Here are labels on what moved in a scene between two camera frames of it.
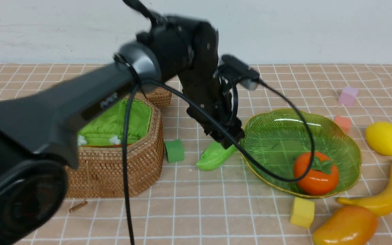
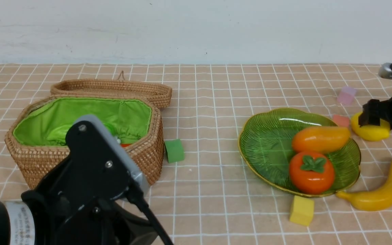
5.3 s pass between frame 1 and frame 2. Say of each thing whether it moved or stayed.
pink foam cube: stayed
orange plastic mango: moved
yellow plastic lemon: moved
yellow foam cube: stayed
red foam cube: stayed
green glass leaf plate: stayed
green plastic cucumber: moved
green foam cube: stayed
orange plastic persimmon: stayed
